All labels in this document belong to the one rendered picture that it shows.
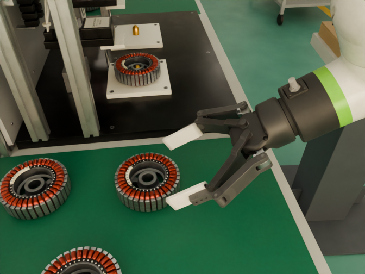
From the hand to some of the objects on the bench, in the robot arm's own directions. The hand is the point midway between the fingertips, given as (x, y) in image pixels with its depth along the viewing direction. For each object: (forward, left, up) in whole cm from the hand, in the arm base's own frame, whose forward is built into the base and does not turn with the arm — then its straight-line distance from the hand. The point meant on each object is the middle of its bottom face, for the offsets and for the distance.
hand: (173, 169), depth 55 cm
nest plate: (+5, -34, -3) cm, 34 cm away
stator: (+5, 0, -4) cm, 6 cm away
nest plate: (+5, -58, -4) cm, 58 cm away
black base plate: (+6, -46, -6) cm, 46 cm away
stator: (+14, +17, -4) cm, 23 cm away
